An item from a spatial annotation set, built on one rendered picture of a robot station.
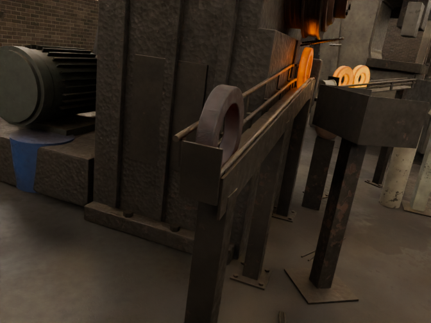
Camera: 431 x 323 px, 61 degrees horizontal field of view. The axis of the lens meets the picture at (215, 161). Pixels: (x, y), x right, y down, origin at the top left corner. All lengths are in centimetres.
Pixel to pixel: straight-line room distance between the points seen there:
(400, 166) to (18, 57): 210
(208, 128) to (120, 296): 80
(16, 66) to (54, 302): 114
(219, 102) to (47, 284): 93
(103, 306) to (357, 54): 378
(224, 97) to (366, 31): 384
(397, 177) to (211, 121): 190
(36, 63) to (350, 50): 335
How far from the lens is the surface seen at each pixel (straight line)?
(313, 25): 165
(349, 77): 227
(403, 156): 240
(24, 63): 197
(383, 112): 113
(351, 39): 446
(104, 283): 135
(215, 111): 63
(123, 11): 150
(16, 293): 135
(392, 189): 245
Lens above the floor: 79
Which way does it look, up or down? 17 degrees down
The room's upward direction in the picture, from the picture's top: 7 degrees clockwise
